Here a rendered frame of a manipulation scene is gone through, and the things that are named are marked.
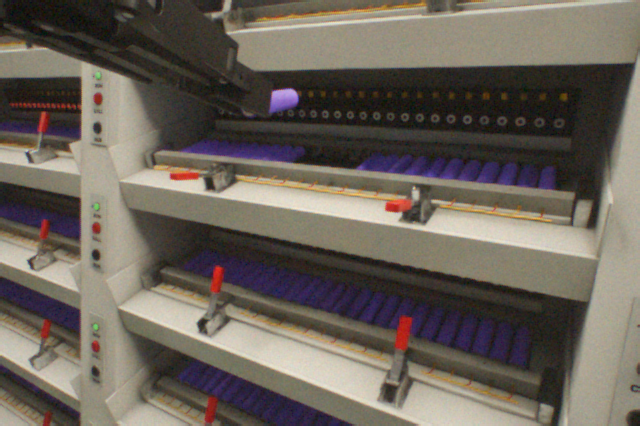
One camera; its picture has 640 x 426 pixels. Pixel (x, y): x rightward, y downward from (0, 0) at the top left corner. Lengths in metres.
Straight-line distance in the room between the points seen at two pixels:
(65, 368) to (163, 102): 0.55
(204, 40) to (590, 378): 0.39
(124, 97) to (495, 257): 0.55
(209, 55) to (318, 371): 0.38
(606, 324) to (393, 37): 0.32
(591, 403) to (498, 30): 0.33
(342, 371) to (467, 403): 0.14
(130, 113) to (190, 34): 0.46
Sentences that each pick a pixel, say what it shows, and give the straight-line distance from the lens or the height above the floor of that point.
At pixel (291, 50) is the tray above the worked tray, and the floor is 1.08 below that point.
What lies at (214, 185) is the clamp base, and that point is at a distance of 0.55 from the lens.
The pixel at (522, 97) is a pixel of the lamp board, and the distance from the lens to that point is 0.56.
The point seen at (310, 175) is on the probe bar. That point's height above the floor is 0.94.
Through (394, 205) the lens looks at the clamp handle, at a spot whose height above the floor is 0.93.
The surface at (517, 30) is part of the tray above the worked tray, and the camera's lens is 0.43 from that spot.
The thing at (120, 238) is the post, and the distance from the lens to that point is 0.71.
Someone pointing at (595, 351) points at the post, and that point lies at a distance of 0.43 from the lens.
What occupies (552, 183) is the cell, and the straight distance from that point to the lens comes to 0.49.
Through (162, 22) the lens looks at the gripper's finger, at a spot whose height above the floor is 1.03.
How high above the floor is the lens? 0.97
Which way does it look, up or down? 9 degrees down
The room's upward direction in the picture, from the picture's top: 5 degrees clockwise
